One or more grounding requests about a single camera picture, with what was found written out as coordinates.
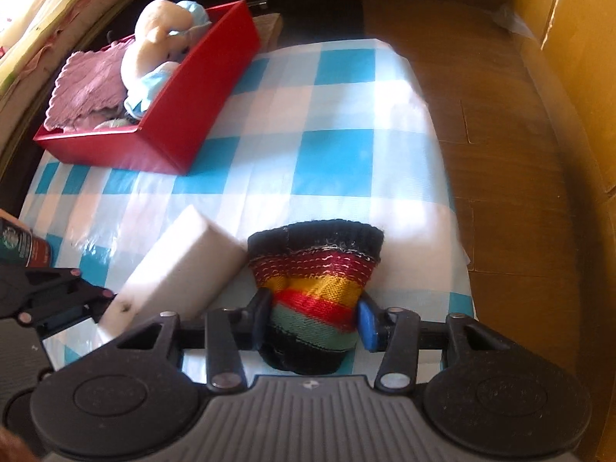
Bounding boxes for striped knitted sock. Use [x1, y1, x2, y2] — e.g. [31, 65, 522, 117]
[248, 219, 384, 375]

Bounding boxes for white sponge block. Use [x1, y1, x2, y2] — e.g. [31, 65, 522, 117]
[98, 206, 248, 341]

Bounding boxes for cream plush toy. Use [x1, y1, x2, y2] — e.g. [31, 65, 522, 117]
[120, 0, 196, 107]

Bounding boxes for wooden wardrobe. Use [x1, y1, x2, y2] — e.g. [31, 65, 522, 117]
[504, 0, 615, 461]

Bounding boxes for red storage box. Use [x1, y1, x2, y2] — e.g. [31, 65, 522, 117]
[33, 0, 260, 175]

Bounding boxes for floral bed blanket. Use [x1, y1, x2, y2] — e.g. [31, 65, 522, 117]
[1, 0, 132, 146]

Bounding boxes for green Starbucks can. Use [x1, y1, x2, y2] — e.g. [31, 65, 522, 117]
[0, 217, 51, 268]

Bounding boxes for light blue cloth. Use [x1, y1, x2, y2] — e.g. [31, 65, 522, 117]
[123, 0, 213, 121]

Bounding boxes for purple towel cloth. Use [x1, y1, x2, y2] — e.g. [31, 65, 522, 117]
[44, 38, 134, 131]

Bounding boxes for blue white checkered tablecloth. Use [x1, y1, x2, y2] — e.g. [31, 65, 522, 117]
[18, 37, 475, 386]

